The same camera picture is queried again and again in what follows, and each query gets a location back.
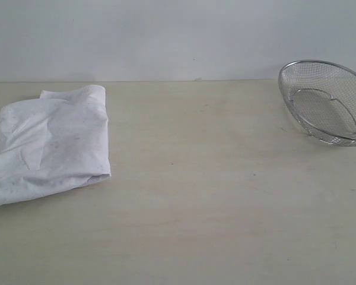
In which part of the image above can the white t-shirt red logo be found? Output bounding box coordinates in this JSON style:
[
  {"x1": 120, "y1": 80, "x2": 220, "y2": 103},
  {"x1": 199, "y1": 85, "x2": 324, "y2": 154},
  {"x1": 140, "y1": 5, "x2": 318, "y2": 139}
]
[{"x1": 0, "y1": 85, "x2": 111, "y2": 206}]

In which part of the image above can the metal wire mesh basket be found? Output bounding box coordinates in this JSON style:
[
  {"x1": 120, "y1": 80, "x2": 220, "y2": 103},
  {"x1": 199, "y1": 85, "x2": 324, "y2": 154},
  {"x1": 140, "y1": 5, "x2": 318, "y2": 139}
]
[{"x1": 278, "y1": 60, "x2": 356, "y2": 147}]

